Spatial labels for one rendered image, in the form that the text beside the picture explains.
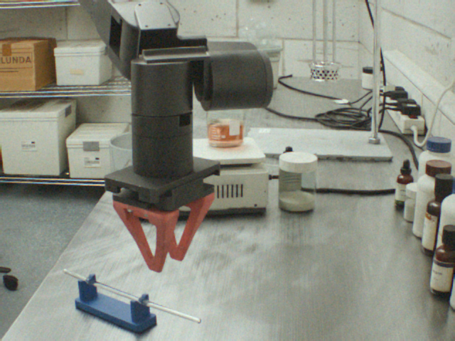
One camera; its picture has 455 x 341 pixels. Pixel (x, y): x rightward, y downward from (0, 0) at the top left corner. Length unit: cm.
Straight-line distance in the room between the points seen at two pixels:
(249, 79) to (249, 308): 28
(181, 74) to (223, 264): 35
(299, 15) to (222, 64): 281
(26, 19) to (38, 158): 79
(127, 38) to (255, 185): 44
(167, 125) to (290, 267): 34
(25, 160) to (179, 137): 279
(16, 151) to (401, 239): 262
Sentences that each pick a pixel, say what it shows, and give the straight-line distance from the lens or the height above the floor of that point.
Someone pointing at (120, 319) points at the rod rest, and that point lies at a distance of 75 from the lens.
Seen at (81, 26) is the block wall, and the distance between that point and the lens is 358.
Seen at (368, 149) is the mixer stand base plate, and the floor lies 76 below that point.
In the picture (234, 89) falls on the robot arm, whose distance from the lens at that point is 62.
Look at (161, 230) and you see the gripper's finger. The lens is 63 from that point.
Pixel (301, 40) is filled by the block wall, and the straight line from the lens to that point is 344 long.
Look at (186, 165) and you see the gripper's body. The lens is 63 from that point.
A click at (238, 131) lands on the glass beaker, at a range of 107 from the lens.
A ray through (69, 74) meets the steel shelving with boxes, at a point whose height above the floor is 62.
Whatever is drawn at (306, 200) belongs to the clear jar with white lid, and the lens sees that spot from 106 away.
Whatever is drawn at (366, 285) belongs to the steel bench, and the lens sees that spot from 84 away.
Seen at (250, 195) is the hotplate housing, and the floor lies 78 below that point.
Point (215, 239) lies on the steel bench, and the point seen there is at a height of 75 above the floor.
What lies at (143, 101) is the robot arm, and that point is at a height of 100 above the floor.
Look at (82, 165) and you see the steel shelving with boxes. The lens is 326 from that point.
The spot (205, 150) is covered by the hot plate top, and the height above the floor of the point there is 84.
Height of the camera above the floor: 113
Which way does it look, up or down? 17 degrees down
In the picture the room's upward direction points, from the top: straight up
